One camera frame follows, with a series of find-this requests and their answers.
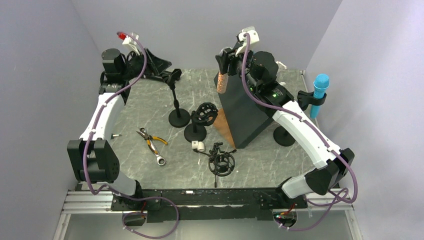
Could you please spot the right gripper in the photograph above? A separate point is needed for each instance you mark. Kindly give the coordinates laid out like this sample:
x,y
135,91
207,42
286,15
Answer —
x,y
225,59

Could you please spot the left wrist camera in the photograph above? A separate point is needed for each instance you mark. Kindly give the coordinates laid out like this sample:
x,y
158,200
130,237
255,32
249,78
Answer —
x,y
129,43

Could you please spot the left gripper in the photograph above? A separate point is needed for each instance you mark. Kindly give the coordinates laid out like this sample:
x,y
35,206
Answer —
x,y
160,65

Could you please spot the yellow handled pliers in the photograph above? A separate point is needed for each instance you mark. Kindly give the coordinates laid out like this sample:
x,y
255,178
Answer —
x,y
150,138

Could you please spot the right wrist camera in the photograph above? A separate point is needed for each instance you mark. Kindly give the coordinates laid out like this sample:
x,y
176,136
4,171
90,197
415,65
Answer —
x,y
247,37

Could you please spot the silver ratchet wrench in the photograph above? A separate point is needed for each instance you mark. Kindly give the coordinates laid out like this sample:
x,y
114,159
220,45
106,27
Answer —
x,y
161,161

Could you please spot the brown wooden board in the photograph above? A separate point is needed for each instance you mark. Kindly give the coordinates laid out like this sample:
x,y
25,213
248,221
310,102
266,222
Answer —
x,y
222,126

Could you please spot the blue microphone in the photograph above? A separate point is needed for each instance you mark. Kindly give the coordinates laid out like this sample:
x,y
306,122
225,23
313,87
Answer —
x,y
321,83

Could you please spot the round base clip stand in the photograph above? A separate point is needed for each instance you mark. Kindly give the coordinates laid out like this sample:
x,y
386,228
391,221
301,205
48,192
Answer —
x,y
178,117

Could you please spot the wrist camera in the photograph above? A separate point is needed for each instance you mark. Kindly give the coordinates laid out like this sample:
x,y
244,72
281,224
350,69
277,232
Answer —
x,y
247,37
129,43

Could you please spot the round base shock mount stand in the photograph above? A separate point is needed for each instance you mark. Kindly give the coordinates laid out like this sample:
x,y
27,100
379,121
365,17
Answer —
x,y
204,116

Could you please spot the black network switch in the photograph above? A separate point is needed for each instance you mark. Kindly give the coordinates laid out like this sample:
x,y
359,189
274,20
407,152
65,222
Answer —
x,y
246,121

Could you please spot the white plastic bracket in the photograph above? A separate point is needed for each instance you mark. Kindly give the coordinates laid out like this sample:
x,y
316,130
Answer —
x,y
281,66

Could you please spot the white pvc elbow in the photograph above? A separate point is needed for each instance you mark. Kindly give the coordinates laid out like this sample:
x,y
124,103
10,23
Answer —
x,y
197,146

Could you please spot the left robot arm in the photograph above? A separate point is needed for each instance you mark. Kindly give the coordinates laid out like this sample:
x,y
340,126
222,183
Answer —
x,y
91,155

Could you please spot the tripod shock mount stand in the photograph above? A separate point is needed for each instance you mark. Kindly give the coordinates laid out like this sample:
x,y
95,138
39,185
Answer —
x,y
220,163

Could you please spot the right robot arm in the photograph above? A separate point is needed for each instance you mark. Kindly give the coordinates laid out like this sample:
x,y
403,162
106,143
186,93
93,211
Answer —
x,y
258,73

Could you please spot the blue mic clip stand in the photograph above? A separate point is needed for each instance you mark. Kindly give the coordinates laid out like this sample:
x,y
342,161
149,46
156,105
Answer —
x,y
295,126

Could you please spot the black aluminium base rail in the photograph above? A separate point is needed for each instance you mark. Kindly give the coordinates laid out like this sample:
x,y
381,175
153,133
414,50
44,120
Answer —
x,y
162,205

